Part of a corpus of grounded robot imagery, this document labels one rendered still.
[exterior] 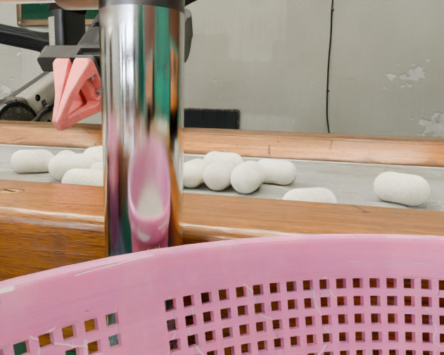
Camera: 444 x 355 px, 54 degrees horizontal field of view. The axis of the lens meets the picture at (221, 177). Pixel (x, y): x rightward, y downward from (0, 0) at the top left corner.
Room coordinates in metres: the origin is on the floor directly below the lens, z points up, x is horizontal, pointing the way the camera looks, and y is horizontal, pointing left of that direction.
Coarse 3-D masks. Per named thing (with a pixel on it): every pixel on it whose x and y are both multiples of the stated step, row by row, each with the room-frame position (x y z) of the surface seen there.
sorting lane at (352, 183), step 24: (0, 144) 0.56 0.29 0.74; (0, 168) 0.38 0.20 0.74; (312, 168) 0.43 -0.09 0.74; (336, 168) 0.43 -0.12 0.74; (360, 168) 0.44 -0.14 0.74; (384, 168) 0.44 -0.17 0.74; (408, 168) 0.44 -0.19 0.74; (432, 168) 0.45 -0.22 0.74; (192, 192) 0.30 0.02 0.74; (216, 192) 0.30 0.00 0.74; (264, 192) 0.31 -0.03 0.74; (336, 192) 0.31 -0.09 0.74; (360, 192) 0.32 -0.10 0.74; (432, 192) 0.32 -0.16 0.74
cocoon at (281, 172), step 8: (264, 160) 0.34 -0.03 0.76; (272, 160) 0.34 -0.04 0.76; (280, 160) 0.34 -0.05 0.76; (264, 168) 0.34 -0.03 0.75; (272, 168) 0.33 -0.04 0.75; (280, 168) 0.33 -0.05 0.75; (288, 168) 0.33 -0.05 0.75; (272, 176) 0.33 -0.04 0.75; (280, 176) 0.33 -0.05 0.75; (288, 176) 0.33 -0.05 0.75; (280, 184) 0.34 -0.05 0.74
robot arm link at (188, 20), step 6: (186, 12) 0.59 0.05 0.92; (186, 18) 0.57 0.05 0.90; (186, 24) 0.57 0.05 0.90; (186, 30) 0.58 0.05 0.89; (192, 30) 0.61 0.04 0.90; (186, 36) 0.58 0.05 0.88; (192, 36) 0.61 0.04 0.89; (186, 42) 0.59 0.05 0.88; (186, 48) 0.59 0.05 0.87; (186, 54) 0.59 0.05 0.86; (186, 60) 0.60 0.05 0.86
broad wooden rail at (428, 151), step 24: (0, 120) 0.67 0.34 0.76; (24, 144) 0.56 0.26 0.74; (48, 144) 0.55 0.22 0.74; (72, 144) 0.55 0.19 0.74; (96, 144) 0.54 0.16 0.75; (192, 144) 0.52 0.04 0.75; (216, 144) 0.51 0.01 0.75; (240, 144) 0.51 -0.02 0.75; (264, 144) 0.50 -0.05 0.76; (288, 144) 0.50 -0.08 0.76; (312, 144) 0.49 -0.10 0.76; (336, 144) 0.49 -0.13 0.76; (360, 144) 0.48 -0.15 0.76; (384, 144) 0.48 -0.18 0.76; (408, 144) 0.48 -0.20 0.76; (432, 144) 0.47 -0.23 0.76
